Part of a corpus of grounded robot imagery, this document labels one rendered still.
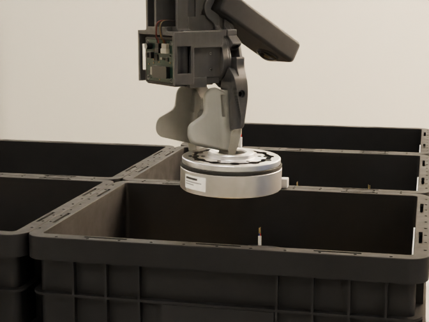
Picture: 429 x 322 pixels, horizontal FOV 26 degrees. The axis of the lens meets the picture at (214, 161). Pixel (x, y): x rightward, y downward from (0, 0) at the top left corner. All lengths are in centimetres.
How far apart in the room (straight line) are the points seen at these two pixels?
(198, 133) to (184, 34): 10
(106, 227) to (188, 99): 24
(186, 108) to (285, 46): 12
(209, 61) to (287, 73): 318
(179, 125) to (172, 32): 13
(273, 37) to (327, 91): 315
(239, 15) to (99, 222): 32
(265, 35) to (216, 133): 12
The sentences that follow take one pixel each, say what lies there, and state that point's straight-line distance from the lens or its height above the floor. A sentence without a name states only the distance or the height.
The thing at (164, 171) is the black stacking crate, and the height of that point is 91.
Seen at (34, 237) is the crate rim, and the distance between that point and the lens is 95.
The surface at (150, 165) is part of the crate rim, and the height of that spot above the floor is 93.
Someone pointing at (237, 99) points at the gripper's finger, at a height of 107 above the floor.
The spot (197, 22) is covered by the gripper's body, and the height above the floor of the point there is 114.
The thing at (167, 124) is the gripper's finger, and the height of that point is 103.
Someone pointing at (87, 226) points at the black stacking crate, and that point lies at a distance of 109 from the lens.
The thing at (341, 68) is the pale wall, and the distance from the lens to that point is 412.
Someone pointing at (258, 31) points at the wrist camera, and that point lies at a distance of 97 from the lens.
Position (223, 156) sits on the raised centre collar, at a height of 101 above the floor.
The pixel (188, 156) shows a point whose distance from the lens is 95.
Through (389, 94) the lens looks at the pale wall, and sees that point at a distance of 415.
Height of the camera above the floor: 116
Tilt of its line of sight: 10 degrees down
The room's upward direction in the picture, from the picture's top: straight up
